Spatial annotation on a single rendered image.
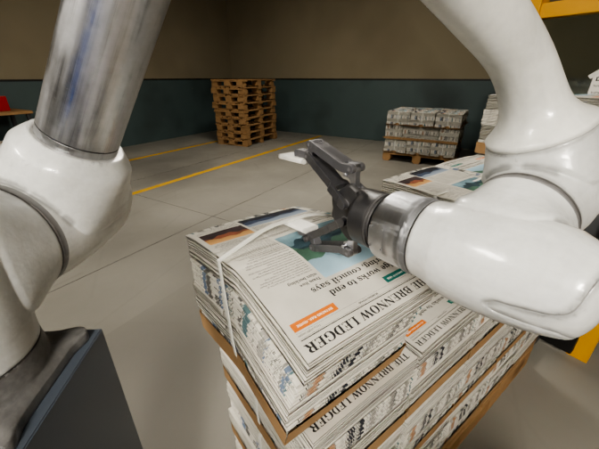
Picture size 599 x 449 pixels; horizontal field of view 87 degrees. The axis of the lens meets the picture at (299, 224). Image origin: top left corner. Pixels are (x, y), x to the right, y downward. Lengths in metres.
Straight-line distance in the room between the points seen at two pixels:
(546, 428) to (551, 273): 1.62
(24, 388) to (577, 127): 0.64
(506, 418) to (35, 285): 1.76
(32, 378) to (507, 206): 0.54
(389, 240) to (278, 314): 0.17
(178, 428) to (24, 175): 1.33
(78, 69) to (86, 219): 0.19
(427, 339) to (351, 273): 0.33
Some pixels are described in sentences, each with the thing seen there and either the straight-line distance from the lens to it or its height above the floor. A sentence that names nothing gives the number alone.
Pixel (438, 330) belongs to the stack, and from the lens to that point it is 0.82.
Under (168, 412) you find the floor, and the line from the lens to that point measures 1.74.
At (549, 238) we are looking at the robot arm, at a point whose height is 1.23.
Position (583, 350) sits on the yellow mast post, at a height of 0.07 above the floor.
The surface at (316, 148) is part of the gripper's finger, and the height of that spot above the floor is 1.26.
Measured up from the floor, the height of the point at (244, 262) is 1.08.
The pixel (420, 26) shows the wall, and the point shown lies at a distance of 7.62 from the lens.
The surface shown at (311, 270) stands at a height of 1.08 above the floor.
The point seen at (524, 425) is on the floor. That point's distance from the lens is 1.87.
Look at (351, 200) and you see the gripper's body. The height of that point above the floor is 1.20.
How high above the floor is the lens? 1.35
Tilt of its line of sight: 25 degrees down
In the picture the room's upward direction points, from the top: straight up
